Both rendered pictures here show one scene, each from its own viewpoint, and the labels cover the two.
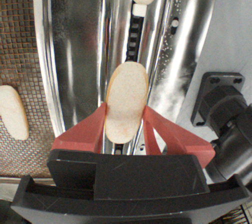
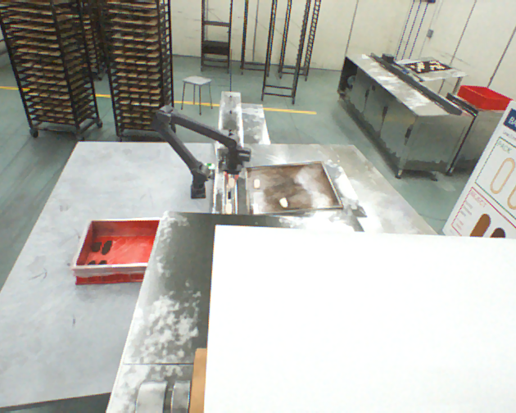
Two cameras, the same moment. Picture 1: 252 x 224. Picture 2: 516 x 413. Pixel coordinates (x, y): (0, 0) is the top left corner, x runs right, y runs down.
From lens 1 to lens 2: 182 cm
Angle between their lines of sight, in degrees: 24
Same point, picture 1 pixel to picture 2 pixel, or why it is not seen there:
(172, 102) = (217, 188)
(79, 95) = (242, 193)
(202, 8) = (215, 201)
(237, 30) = (198, 206)
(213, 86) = (202, 194)
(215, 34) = (205, 205)
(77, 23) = (242, 205)
